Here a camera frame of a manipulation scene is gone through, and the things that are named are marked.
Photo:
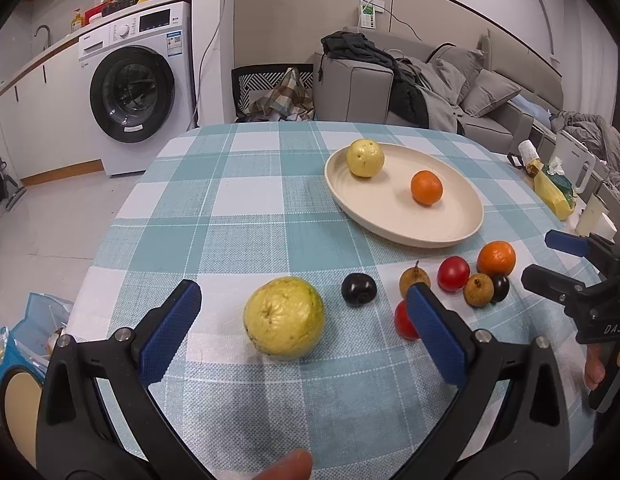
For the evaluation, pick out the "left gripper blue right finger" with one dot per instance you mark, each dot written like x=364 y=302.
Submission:
x=508 y=418

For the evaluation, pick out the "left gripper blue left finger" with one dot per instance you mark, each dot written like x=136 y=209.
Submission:
x=75 y=437

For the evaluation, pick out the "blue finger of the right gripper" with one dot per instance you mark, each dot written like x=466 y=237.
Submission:
x=568 y=243
x=554 y=286

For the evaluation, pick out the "dark plum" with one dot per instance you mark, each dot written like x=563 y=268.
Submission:
x=358 y=289
x=501 y=288

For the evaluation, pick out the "orange tangerine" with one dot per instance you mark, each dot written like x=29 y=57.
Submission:
x=497 y=257

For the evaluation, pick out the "red tomato front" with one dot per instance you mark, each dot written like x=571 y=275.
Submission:
x=403 y=325

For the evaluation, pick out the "red tomato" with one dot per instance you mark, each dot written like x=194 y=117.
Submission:
x=403 y=325
x=453 y=274

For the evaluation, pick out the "large yellow guava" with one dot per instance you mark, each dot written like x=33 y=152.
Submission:
x=285 y=318

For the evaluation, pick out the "person's right hand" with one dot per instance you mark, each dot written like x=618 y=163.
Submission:
x=594 y=369

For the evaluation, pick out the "person's left hand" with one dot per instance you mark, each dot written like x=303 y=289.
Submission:
x=297 y=465

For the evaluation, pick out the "round stool seat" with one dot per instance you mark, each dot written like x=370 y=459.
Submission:
x=20 y=393

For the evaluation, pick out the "brown round longan fruit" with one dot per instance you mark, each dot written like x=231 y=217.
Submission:
x=478 y=291

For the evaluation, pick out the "blue bag on floor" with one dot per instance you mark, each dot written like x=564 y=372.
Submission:
x=29 y=342

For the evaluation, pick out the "white bottle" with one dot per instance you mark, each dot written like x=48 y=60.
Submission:
x=527 y=152

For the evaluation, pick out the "grey blanket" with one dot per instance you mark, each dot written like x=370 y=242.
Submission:
x=600 y=138

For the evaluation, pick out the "red tomato back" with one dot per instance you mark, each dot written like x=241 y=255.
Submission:
x=453 y=274

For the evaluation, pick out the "brown pear with stem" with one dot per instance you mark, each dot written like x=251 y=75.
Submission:
x=415 y=274

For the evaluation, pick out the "orange in plate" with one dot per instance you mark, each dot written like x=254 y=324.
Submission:
x=426 y=188

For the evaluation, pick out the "grey sofa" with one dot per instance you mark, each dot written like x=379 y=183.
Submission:
x=449 y=71

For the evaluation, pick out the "grey cushion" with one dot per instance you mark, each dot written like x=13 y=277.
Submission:
x=489 y=91

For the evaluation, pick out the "cream oval plate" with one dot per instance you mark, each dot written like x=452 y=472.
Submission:
x=384 y=204

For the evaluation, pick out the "black clothes on sofa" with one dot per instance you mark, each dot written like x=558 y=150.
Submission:
x=354 y=81

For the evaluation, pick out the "small yellow guava in plate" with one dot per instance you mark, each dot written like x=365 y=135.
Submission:
x=365 y=158

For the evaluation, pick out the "teal checkered tablecloth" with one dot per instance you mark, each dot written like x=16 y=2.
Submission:
x=234 y=207

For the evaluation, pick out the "white power strip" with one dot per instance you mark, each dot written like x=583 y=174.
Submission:
x=368 y=13

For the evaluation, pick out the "plaid cloth on chair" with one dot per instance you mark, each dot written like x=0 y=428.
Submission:
x=290 y=101

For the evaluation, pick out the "white kitchen cabinet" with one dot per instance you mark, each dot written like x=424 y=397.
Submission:
x=45 y=117

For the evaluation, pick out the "black patterned chair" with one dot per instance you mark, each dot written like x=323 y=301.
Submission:
x=250 y=82

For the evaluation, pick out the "white washing machine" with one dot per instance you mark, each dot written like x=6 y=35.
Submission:
x=139 y=81

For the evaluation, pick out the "yellow bottle on counter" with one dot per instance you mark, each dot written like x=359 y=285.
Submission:
x=77 y=21

